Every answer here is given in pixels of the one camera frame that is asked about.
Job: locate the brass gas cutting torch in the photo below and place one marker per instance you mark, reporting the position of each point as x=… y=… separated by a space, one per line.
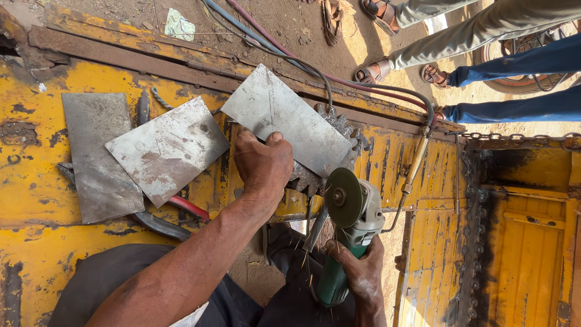
x=416 y=159

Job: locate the yellow metal truck body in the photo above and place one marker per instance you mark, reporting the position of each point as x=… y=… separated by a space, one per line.
x=531 y=254

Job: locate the dark grey steel plate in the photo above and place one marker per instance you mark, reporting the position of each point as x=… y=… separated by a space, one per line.
x=88 y=136

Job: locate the rusty steel gear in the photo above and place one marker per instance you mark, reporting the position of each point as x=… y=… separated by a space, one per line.
x=308 y=181

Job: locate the narrow steel strip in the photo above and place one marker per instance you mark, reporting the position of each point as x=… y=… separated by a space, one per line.
x=315 y=229

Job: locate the yellow rusty metal tailgate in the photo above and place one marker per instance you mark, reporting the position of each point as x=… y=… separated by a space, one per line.
x=27 y=190

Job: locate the green angle grinder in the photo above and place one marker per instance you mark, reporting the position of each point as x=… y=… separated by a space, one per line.
x=363 y=213

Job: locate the person's left hand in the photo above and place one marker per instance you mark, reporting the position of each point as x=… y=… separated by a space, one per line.
x=263 y=168

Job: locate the person's dark trousers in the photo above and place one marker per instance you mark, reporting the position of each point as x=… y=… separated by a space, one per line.
x=113 y=277

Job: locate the long scratched steel plate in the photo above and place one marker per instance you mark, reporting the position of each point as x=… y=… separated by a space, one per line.
x=290 y=113

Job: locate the rust-stained steel plate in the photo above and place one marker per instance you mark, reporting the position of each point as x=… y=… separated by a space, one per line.
x=168 y=150

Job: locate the thin metal latch rod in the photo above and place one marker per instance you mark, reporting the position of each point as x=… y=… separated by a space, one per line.
x=457 y=172

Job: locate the vehicle wheel with tyre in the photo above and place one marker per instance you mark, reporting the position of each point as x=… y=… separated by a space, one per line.
x=513 y=85

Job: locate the person's right hand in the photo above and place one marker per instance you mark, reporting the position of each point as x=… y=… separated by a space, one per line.
x=365 y=277

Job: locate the brown sandal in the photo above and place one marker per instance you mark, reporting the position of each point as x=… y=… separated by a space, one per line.
x=373 y=71
x=381 y=13
x=433 y=76

